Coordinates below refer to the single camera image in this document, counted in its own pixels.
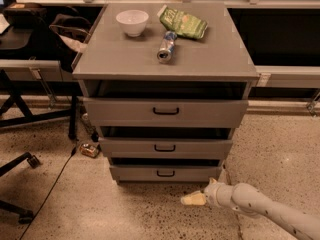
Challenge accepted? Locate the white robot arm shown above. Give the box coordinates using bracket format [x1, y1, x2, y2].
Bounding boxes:
[181, 178, 320, 240]

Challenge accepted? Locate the silver blue drink can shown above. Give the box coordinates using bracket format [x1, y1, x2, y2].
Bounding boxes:
[157, 31, 177, 63]

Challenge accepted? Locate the black desk frame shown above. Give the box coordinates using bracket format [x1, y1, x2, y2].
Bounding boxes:
[0, 27, 81, 139]

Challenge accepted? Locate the grey drawer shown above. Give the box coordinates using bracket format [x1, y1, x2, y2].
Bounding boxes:
[99, 138, 232, 160]
[110, 165, 222, 183]
[84, 98, 248, 128]

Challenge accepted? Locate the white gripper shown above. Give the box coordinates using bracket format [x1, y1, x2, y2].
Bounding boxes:
[181, 178, 233, 208]

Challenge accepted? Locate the grey middle drawer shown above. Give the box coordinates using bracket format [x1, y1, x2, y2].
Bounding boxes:
[99, 138, 232, 160]

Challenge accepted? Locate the grey top drawer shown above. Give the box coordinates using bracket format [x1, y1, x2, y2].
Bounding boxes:
[84, 98, 248, 128]

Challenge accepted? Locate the black floor cable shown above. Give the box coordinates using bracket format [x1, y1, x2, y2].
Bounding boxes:
[18, 145, 78, 240]

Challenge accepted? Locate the dark bag with straps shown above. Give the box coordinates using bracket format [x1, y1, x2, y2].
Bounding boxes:
[49, 13, 91, 72]

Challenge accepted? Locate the grey bottom drawer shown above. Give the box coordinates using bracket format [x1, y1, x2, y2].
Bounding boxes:
[110, 165, 222, 183]

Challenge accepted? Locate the white bowl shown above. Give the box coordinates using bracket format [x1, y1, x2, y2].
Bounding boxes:
[116, 10, 149, 37]

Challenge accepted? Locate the grey drawer cabinet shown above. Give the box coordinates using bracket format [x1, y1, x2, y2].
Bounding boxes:
[73, 3, 258, 168]

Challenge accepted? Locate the green chip bag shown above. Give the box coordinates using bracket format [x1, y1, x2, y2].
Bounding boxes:
[157, 5, 208, 40]

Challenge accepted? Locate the black office chair base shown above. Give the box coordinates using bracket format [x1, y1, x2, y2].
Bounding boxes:
[0, 151, 42, 225]

